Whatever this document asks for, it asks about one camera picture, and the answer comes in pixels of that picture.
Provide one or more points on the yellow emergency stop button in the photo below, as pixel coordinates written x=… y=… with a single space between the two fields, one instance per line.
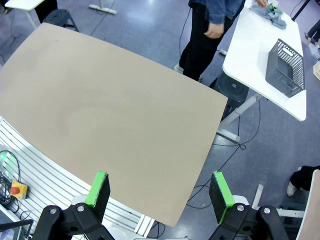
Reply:
x=21 y=191

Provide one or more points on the white power strip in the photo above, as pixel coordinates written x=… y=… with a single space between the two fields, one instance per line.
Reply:
x=223 y=52

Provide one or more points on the light wooden board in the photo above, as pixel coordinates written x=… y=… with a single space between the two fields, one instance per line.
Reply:
x=312 y=212

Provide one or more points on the black step stool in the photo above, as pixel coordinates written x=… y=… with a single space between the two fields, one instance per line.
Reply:
x=60 y=17

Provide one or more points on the dark monitor screen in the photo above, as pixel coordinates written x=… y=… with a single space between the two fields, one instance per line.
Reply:
x=7 y=230

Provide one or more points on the white standing desk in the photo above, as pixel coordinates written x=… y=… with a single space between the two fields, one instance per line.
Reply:
x=102 y=9

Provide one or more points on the person's right hand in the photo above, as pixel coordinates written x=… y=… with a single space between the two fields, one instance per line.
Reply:
x=214 y=30

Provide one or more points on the person in black trousers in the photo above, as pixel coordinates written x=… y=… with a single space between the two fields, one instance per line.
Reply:
x=303 y=175
x=315 y=32

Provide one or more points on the person's right forearm denim sleeve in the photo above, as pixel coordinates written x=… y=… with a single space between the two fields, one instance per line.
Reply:
x=216 y=16

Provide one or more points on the person's left hand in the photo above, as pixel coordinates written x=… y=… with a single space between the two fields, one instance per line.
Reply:
x=260 y=2

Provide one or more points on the person in denim jacket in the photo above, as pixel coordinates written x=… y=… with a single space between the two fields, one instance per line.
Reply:
x=200 y=45

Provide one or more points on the dark grey perforated plastic basket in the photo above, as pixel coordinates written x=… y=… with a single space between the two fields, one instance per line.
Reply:
x=285 y=62

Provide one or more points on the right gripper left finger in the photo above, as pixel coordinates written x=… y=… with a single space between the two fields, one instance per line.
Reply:
x=100 y=195

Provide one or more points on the small wooden box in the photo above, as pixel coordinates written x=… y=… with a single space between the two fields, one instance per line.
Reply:
x=317 y=71

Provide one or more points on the white slotted aluminium base plate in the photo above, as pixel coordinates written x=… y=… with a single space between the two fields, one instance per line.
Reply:
x=50 y=175

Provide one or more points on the green cloth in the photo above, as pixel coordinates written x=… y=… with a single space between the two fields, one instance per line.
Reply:
x=275 y=9

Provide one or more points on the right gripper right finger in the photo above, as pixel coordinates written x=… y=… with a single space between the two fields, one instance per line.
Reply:
x=217 y=197

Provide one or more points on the white rounded table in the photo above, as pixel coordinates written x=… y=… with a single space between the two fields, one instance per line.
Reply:
x=22 y=3
x=250 y=50

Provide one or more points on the light blue towel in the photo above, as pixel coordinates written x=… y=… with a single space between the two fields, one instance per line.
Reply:
x=275 y=20

